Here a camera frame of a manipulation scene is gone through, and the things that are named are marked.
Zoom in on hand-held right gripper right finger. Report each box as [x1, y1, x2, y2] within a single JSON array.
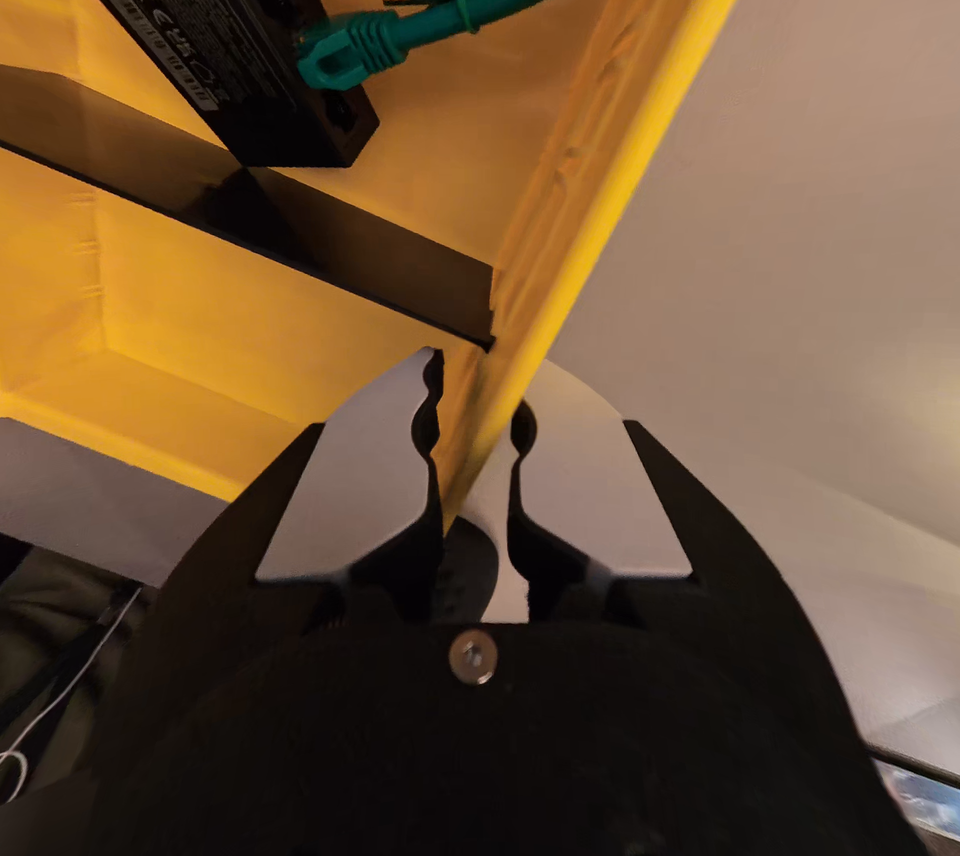
[[507, 362, 696, 584]]

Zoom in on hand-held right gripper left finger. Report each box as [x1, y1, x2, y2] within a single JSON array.
[[255, 347, 447, 587]]

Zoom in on yellow plastic bin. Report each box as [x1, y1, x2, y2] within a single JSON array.
[[0, 0, 793, 520]]

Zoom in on black ethernet port box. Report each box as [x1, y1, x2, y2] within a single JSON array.
[[53, 0, 382, 172]]

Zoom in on person's leg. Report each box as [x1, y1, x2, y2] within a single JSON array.
[[0, 534, 154, 800]]

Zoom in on thin white cord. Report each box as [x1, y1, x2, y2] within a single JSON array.
[[0, 587, 145, 805]]

